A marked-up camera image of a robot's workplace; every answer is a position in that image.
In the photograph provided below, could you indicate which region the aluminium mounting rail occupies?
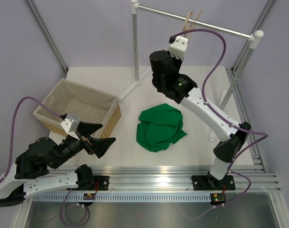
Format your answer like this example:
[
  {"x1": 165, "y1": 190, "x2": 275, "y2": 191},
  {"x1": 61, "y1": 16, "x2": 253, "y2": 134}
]
[{"x1": 47, "y1": 165, "x2": 281, "y2": 193}]

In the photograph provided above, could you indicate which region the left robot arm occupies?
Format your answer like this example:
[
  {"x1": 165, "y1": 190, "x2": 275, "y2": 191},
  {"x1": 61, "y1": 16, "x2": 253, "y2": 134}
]
[{"x1": 0, "y1": 120, "x2": 116, "y2": 207}]

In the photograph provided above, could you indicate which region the wicker basket with cloth liner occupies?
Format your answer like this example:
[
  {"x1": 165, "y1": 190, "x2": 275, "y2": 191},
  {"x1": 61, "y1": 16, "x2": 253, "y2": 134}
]
[{"x1": 42, "y1": 79, "x2": 122, "y2": 138}]

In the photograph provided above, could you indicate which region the green t shirt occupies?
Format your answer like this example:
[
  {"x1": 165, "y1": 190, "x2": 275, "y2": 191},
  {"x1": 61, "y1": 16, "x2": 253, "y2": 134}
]
[{"x1": 136, "y1": 103, "x2": 187, "y2": 152}]

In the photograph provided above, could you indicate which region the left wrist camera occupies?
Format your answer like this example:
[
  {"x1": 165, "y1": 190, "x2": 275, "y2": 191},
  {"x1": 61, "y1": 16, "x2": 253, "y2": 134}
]
[{"x1": 60, "y1": 114, "x2": 80, "y2": 139}]

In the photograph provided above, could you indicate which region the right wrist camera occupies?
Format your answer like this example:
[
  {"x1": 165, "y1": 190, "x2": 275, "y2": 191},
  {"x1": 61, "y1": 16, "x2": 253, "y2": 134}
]
[{"x1": 168, "y1": 36, "x2": 189, "y2": 60}]

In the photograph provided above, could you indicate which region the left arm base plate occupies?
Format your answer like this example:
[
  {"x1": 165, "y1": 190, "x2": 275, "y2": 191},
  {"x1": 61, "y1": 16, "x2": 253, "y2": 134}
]
[{"x1": 77, "y1": 175, "x2": 110, "y2": 191}]

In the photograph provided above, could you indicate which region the white and silver clothes rack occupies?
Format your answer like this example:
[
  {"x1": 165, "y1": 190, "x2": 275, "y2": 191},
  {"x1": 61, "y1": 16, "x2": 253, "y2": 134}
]
[{"x1": 118, "y1": 0, "x2": 264, "y2": 142}]

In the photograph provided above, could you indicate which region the wooden clothes hanger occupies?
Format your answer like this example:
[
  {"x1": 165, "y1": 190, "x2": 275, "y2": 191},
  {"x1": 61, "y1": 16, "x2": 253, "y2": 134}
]
[{"x1": 182, "y1": 10, "x2": 202, "y2": 31}]

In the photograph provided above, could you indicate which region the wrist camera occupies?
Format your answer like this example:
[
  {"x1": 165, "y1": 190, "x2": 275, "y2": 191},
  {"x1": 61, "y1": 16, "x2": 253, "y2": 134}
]
[
  {"x1": 168, "y1": 36, "x2": 189, "y2": 60},
  {"x1": 60, "y1": 114, "x2": 80, "y2": 139}
]

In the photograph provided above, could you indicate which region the white slotted cable duct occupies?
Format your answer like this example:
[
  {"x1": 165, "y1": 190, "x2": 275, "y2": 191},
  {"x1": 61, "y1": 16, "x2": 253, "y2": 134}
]
[{"x1": 33, "y1": 192, "x2": 212, "y2": 202}]

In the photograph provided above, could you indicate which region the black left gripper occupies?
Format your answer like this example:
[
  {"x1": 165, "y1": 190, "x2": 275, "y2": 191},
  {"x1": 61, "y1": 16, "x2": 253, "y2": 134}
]
[{"x1": 50, "y1": 121, "x2": 116, "y2": 170}]

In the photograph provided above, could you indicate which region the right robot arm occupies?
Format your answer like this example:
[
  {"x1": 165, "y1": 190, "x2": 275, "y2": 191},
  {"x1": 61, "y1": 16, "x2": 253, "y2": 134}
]
[{"x1": 149, "y1": 50, "x2": 251, "y2": 189}]

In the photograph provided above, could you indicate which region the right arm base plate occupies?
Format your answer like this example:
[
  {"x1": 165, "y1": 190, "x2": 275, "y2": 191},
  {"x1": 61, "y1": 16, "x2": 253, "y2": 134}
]
[{"x1": 191, "y1": 175, "x2": 236, "y2": 191}]

